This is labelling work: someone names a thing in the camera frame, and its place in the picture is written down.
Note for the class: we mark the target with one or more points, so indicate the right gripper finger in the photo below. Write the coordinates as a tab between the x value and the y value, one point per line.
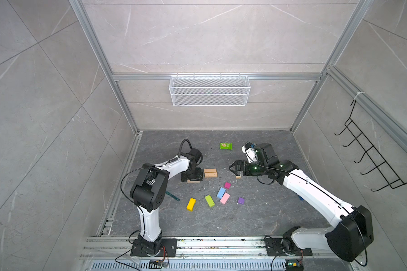
235	165
237	171

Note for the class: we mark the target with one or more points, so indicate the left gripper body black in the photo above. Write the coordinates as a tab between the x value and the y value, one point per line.
196	175

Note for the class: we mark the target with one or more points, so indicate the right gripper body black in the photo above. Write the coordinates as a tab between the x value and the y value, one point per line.
250	169

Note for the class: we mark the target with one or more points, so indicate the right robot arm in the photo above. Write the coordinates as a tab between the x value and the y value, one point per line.
350	230

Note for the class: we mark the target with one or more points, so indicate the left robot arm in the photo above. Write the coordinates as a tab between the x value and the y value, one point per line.
146	187

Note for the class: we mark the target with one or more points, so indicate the light blue block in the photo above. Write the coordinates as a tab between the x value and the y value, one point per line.
221	193

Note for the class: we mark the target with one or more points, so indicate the lime green block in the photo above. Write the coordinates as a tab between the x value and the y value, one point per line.
209	201

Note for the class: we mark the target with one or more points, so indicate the yellow arch block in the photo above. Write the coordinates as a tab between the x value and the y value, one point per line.
191	204

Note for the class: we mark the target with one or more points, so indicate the pink block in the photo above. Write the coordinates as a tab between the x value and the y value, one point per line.
224	198

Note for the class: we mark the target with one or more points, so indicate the purple cube block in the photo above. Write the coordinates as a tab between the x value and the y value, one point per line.
241	201

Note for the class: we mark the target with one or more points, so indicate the green snack packet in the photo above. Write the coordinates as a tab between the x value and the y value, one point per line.
226	146

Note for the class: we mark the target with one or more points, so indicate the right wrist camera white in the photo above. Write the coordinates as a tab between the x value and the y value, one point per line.
250	152

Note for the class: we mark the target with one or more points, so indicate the green handled tool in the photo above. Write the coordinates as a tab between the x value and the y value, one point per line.
173	196

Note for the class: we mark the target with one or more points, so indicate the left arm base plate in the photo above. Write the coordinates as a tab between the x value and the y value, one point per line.
160	247

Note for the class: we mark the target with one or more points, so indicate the white wire mesh basket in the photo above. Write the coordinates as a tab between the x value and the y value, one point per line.
196	91

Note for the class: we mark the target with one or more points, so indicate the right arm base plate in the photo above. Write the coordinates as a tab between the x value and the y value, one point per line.
284	247

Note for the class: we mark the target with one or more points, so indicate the aluminium mounting rail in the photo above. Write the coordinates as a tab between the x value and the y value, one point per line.
236	253

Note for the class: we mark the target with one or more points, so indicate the black wire hook rack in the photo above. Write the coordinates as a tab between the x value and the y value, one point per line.
370	151

